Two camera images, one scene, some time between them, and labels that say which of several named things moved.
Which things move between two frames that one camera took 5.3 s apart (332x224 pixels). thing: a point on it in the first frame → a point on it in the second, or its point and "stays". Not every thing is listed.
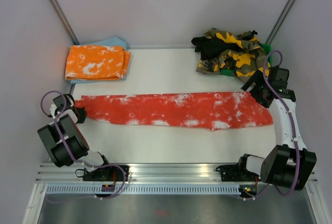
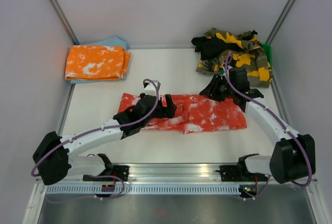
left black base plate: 105,173 stays
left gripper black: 82,115 → 171,108
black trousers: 212,47 stays
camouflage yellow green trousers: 250,57 stays
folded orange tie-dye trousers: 96,63 stays
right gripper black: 256,78 → 211,90
